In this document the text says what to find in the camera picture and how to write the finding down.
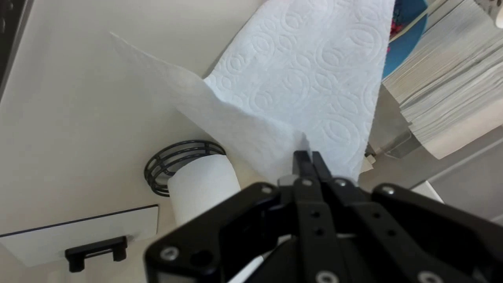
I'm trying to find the stack of white napkins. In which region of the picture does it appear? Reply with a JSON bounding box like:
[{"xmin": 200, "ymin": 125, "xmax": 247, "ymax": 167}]
[{"xmin": 384, "ymin": 0, "xmax": 503, "ymax": 160}]

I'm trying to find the large white paper napkin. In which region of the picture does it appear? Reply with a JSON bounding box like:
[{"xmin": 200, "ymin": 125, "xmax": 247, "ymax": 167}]
[{"xmin": 114, "ymin": 0, "xmax": 395, "ymax": 182}]

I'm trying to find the white board with black handle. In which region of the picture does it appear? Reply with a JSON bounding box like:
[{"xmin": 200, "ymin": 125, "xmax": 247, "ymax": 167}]
[{"xmin": 0, "ymin": 205, "xmax": 159, "ymax": 271}]

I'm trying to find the white paper towel roll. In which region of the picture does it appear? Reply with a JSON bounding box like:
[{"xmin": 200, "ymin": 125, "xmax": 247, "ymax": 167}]
[{"xmin": 169, "ymin": 155, "xmax": 241, "ymax": 227}]

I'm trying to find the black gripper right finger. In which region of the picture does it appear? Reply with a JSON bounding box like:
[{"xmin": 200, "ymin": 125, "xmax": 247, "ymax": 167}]
[{"xmin": 312, "ymin": 152, "xmax": 334, "ymax": 183}]

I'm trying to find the black wire towel holder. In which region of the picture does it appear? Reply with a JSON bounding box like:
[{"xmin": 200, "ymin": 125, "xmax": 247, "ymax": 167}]
[{"xmin": 143, "ymin": 141, "xmax": 227, "ymax": 199}]

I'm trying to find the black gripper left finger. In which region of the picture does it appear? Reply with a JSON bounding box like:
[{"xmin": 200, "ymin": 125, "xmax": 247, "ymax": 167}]
[{"xmin": 294, "ymin": 152, "xmax": 313, "ymax": 188}]

